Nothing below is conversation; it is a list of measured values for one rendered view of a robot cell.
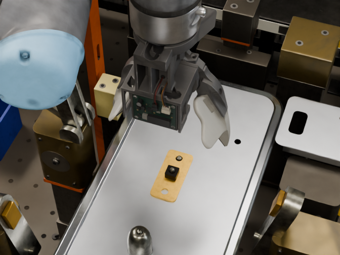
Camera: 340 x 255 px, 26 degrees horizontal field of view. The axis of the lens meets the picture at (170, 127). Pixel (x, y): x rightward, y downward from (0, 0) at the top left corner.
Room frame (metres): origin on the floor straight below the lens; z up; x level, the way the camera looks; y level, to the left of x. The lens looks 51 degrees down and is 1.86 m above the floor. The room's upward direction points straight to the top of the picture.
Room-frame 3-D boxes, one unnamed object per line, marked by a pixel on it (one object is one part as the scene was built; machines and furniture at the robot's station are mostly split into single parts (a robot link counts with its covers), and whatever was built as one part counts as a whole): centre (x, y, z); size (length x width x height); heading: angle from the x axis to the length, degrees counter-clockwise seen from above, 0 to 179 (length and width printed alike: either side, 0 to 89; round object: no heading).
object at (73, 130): (0.62, 0.14, 1.06); 0.03 x 0.01 x 0.03; 70
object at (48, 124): (0.66, 0.17, 0.87); 0.10 x 0.07 x 0.35; 70
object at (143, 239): (0.48, 0.04, 1.02); 0.03 x 0.03 x 0.07
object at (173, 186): (0.60, 0.00, 1.01); 0.08 x 0.04 x 0.01; 160
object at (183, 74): (0.57, 0.01, 1.25); 0.09 x 0.08 x 0.12; 160
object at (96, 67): (0.74, 0.11, 0.95); 0.03 x 0.01 x 0.50; 160
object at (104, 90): (0.71, 0.09, 0.88); 0.04 x 0.04 x 0.37; 70
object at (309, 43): (0.81, -0.22, 0.88); 0.08 x 0.08 x 0.36; 70
